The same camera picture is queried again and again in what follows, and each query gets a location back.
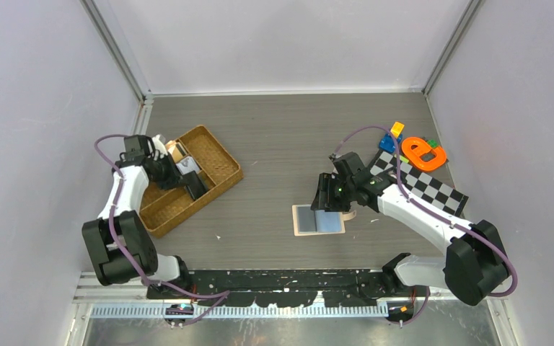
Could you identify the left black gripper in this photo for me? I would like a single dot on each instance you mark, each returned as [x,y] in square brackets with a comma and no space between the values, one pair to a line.
[174,176]

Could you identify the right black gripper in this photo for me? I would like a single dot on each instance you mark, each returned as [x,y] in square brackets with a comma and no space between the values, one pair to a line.
[324,199]

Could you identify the beige card holder wallet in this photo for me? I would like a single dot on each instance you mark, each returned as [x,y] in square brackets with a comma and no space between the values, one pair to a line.
[328,223]

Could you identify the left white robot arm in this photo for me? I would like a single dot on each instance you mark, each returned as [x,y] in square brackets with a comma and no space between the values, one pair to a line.
[118,243]

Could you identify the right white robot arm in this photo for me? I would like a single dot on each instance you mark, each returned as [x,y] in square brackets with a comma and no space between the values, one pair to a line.
[473,263]

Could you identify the white credit card in tray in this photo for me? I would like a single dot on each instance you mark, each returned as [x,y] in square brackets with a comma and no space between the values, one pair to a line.
[188,165]

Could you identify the woven wicker tray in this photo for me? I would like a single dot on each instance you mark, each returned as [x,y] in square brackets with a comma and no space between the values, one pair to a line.
[163,210]

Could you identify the blue toy block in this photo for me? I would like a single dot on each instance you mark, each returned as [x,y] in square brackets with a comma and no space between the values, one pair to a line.
[387,144]

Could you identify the yellow toy block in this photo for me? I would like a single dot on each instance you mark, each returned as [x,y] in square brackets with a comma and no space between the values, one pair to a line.
[397,129]

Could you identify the orange plastic letter toy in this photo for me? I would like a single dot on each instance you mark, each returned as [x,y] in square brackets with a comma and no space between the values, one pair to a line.
[422,156]

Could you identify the black white checkerboard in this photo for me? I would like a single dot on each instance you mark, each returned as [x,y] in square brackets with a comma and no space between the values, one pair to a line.
[423,185]

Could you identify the green toy block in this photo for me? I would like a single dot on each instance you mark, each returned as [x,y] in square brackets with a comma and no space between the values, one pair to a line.
[432,143]

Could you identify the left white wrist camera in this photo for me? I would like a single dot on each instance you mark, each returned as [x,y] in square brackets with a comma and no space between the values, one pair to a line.
[159,142]

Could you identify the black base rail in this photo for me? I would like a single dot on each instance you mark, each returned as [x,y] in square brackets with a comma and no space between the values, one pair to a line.
[299,288]

